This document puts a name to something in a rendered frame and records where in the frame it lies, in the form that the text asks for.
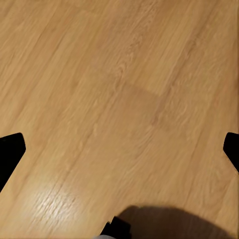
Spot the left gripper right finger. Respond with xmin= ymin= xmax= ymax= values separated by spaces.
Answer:
xmin=223 ymin=132 xmax=239 ymax=173

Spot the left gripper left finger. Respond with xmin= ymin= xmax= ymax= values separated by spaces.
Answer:
xmin=0 ymin=132 xmax=26 ymax=192

